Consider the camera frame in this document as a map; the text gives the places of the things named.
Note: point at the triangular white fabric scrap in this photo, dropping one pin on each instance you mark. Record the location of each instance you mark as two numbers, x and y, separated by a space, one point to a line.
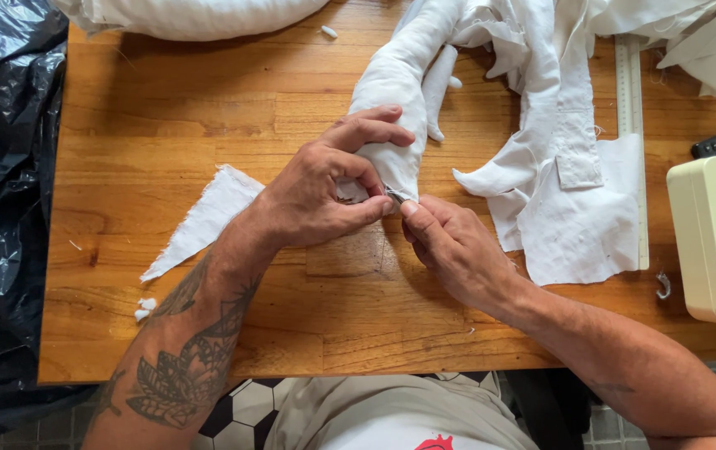
205 219

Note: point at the white stuffed cushion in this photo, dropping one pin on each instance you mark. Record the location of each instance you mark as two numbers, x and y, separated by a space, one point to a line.
189 15

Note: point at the small metal hook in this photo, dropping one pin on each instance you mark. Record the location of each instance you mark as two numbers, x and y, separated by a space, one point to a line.
664 285

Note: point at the white stuffed fabric toy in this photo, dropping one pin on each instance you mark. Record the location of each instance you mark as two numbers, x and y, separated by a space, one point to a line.
395 87

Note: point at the clear plastic ruler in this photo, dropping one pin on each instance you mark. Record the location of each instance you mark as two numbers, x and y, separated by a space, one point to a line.
630 87

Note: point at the white fabric piece with pocket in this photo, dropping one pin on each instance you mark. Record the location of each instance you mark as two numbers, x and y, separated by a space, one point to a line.
573 206

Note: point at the cream sewing machine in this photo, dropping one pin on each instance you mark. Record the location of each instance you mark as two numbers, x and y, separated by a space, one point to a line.
714 244

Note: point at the small white stuffing tuft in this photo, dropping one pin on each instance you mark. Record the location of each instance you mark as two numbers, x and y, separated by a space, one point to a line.
330 31
141 315
148 304

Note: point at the black table leg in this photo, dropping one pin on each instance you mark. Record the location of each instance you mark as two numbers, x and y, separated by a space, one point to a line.
548 406

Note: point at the heap of white fabric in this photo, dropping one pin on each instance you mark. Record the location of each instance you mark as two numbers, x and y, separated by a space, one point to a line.
695 37

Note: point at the black white football pattern cushion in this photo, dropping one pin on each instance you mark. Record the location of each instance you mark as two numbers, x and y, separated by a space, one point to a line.
242 412

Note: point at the person's right hand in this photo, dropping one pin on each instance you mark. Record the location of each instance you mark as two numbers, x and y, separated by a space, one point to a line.
464 256

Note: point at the metal sewing needle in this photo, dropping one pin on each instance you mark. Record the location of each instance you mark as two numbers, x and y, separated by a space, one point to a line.
396 196

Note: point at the person's beige shorts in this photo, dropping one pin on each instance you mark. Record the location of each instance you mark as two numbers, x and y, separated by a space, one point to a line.
383 400

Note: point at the person's white shirt red print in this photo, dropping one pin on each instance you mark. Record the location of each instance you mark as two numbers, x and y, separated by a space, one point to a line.
395 437

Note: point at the person's left hand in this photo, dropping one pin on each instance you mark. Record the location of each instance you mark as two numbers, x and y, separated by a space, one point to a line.
308 194

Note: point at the black plastic bag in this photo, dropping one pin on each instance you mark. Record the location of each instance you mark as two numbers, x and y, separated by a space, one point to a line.
1 187

